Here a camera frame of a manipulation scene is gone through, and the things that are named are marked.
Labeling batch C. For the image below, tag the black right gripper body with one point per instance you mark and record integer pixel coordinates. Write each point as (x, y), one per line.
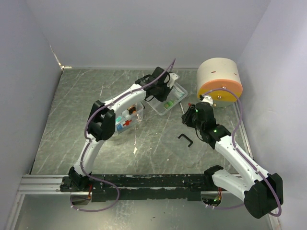
(190, 115)

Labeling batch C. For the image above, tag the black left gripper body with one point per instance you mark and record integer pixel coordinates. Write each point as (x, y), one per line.
(164, 89)

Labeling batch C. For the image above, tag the small green medicine box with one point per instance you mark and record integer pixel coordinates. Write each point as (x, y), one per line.
(168, 104)

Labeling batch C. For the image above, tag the white bandage wrapper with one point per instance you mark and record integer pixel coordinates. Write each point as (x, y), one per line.
(178, 92)

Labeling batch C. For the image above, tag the brown orange medicine bottle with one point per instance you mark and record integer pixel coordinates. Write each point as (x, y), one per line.
(132, 110)

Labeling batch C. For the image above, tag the white teal medicine bottle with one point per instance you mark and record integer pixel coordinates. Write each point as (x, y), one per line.
(125, 114)

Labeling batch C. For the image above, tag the clear plastic medicine box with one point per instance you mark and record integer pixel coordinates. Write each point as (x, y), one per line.
(131, 120)

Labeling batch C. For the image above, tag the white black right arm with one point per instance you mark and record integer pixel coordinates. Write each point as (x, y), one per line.
(260, 191)

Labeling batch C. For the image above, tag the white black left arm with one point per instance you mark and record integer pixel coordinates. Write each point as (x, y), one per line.
(101, 124)

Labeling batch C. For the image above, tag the clear plastic box lid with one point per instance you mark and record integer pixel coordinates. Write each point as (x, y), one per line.
(184, 143)

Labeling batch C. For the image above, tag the cream round drawer cabinet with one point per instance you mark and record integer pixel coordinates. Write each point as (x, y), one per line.
(220, 78)

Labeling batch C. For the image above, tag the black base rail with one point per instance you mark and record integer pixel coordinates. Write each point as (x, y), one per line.
(110, 187)

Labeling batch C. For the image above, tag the aluminium frame rail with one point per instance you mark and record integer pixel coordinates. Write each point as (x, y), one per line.
(49, 183)

